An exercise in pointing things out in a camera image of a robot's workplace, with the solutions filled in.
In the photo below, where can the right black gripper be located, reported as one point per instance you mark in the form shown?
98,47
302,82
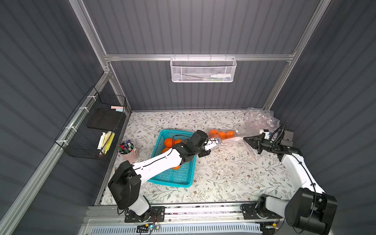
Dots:
261,143

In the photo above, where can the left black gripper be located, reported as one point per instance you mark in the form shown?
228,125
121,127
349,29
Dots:
204,150

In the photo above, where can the clear zip-top bag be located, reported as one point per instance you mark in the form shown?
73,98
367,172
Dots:
238,139
257,120

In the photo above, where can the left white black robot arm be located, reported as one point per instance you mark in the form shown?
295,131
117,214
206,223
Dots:
127,180

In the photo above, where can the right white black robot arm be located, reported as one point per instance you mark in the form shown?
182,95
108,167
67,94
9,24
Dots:
310,208

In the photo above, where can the small bag right orange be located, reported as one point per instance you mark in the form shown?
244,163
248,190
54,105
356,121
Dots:
230,134

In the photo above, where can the small bag middle orange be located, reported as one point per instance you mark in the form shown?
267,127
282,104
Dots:
222,135

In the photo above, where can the teal plastic basket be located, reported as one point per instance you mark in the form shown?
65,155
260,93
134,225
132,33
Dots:
182,178

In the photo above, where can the pink pen cup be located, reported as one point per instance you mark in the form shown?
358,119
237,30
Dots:
128,151

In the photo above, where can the yellow marker in basket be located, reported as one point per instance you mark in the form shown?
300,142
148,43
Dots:
108,139

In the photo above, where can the green led circuit board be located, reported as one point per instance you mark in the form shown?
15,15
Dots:
147,229

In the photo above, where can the white marker in basket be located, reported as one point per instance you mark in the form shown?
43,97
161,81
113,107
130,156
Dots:
101,140

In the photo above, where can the black notebook in basket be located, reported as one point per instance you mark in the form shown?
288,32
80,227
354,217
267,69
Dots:
104,119

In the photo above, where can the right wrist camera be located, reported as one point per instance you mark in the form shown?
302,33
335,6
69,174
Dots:
266,132

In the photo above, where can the aluminium linear rail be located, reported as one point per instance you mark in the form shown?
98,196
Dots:
217,212

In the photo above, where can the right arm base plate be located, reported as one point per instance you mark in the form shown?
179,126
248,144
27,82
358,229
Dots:
254,211

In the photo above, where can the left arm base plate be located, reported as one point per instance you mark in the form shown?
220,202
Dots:
154,214

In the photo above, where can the white wire mesh basket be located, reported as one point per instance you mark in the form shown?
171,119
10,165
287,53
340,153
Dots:
199,69

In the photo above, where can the black wire wall basket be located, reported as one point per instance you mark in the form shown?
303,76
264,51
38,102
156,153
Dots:
91,130

